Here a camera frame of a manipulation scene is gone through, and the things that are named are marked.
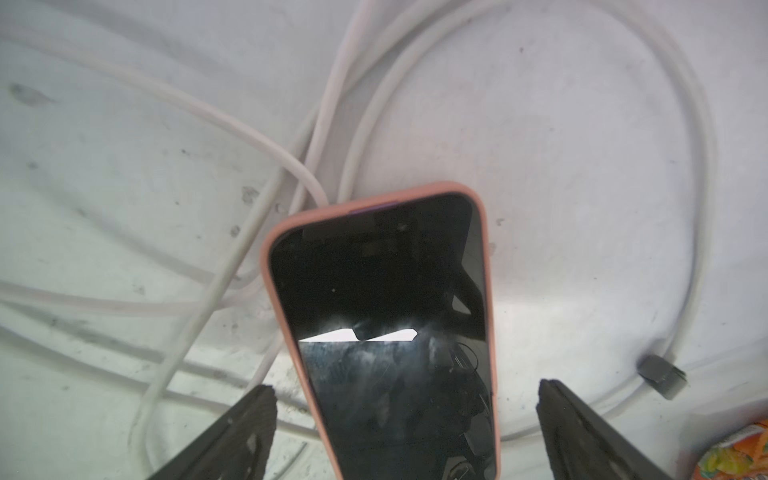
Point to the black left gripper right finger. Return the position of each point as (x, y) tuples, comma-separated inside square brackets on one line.
[(581, 445)]

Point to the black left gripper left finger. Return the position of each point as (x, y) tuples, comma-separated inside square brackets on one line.
[(236, 446)]

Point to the phone pink case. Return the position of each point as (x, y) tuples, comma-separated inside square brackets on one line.
[(385, 305)]

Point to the colourful candy bag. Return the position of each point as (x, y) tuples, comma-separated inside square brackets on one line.
[(740, 456)]

